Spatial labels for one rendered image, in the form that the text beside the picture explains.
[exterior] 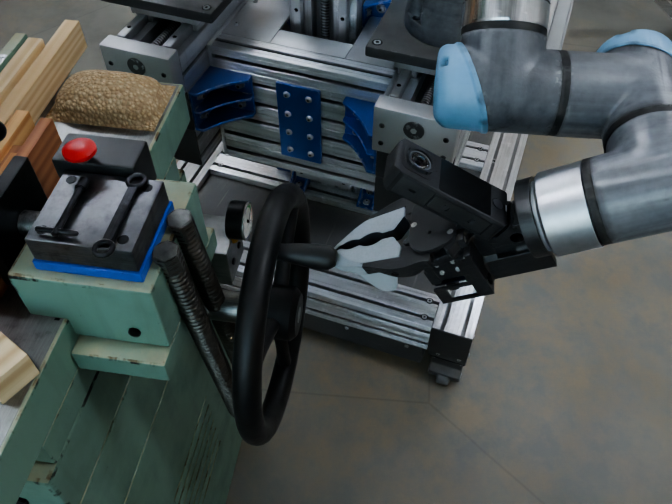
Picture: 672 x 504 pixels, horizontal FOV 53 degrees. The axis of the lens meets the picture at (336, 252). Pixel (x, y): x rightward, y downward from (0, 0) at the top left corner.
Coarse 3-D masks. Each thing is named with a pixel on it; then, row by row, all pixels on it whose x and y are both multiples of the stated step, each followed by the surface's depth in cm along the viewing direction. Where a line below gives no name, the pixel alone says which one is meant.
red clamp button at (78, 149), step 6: (78, 138) 61; (84, 138) 61; (66, 144) 61; (72, 144) 60; (78, 144) 60; (84, 144) 60; (90, 144) 60; (66, 150) 60; (72, 150) 60; (78, 150) 60; (84, 150) 60; (90, 150) 60; (96, 150) 61; (66, 156) 60; (72, 156) 60; (78, 156) 60; (84, 156) 60; (90, 156) 60; (72, 162) 60; (78, 162) 60
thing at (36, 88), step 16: (64, 32) 87; (80, 32) 90; (48, 48) 85; (64, 48) 86; (80, 48) 90; (32, 64) 83; (48, 64) 83; (64, 64) 87; (32, 80) 80; (48, 80) 83; (16, 96) 79; (32, 96) 80; (48, 96) 84; (0, 112) 77; (32, 112) 81
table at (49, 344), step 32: (64, 128) 81; (96, 128) 81; (160, 128) 81; (160, 160) 82; (0, 320) 63; (32, 320) 63; (64, 320) 63; (32, 352) 61; (64, 352) 63; (96, 352) 64; (128, 352) 64; (160, 352) 64; (32, 384) 59; (64, 384) 64; (0, 416) 57; (32, 416) 59; (0, 448) 55; (32, 448) 60; (0, 480) 55
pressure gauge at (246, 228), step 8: (232, 200) 103; (240, 200) 103; (232, 208) 101; (240, 208) 101; (248, 208) 104; (232, 216) 101; (240, 216) 101; (248, 216) 104; (232, 224) 101; (240, 224) 101; (248, 224) 105; (232, 232) 102; (240, 232) 101; (248, 232) 106; (232, 240) 107
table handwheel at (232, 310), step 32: (288, 192) 69; (256, 224) 64; (288, 224) 75; (256, 256) 62; (256, 288) 61; (288, 288) 74; (224, 320) 74; (256, 320) 60; (288, 320) 72; (256, 352) 61; (288, 352) 82; (256, 384) 62; (288, 384) 82; (256, 416) 64
